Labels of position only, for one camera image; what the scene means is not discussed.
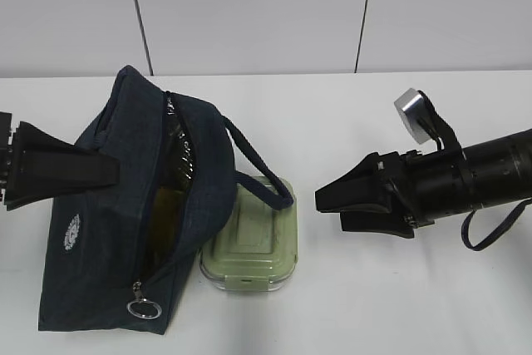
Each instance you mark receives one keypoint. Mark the yellow toy fruit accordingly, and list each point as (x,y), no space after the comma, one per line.
(165,222)

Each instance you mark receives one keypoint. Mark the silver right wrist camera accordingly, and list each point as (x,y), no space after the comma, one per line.
(413,111)

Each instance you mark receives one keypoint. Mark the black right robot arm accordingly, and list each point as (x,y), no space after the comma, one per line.
(500,171)

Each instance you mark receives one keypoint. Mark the green cucumber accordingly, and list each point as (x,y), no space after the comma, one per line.
(179,166)

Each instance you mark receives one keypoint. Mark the green lid glass container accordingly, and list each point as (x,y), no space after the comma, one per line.
(256,251)

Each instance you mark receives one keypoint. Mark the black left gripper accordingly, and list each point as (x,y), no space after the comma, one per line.
(36,166)

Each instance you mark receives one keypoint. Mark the dark blue lunch bag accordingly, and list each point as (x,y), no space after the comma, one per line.
(98,272)

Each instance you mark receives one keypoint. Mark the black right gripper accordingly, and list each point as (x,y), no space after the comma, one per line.
(390,193)

